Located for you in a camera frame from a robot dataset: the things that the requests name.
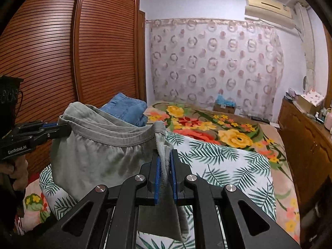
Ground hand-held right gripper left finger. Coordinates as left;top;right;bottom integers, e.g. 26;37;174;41
39;149;162;249

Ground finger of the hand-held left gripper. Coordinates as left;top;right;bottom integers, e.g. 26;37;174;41
12;120;61;133
16;124;72;146

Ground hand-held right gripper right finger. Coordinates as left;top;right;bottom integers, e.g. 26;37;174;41
169;149;301;249

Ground grey pants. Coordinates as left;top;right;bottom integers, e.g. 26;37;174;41
50;102;190;242

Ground person's left hand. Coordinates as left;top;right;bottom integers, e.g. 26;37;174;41
0;158;29;188

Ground leaf print bed sheet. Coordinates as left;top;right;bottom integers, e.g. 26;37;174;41
39;131;277;249

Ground folded blue jeans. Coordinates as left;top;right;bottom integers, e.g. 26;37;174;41
100;93;148;128

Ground floral blanket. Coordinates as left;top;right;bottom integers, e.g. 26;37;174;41
16;101;302;242

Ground wooden slatted wardrobe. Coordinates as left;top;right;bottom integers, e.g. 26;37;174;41
0;0;147;178

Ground cardboard box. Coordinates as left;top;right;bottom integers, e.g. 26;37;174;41
213;103;236;114

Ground circle print curtain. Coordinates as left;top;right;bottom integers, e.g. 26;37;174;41
147;18;285;112

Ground wooden cabinet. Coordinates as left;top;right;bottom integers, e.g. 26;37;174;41
277;98;332;216

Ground floral print box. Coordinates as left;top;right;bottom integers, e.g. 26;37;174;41
296;89;326;115

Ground pink container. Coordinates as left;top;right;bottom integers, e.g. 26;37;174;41
324;114;332;136

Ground beige air conditioner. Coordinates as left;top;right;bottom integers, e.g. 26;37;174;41
244;0;297;29

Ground wrapped air conditioner hose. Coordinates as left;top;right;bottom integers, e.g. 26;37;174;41
295;2;316;71

